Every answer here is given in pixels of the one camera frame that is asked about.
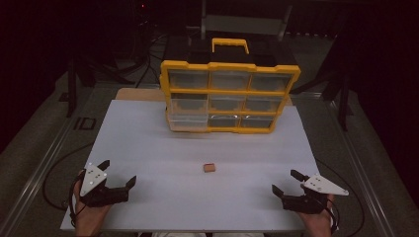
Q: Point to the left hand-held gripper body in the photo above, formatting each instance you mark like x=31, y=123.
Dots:
x=94, y=177

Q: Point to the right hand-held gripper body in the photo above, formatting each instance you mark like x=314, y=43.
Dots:
x=321, y=186

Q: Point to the small brown block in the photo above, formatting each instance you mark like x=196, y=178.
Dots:
x=209, y=168

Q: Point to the clear plastic drawer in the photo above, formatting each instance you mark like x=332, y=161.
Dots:
x=188, y=115

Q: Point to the person's right hand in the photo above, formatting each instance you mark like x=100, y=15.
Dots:
x=318, y=225

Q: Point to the person's left hand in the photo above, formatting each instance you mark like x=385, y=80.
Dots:
x=88, y=219

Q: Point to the black stand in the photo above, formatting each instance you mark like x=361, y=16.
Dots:
x=71, y=89
x=344, y=98

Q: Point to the yellow black drawer organizer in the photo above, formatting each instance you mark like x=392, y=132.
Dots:
x=230, y=90

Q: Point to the aluminium floor rail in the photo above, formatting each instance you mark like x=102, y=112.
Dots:
x=359, y=171
x=39, y=168

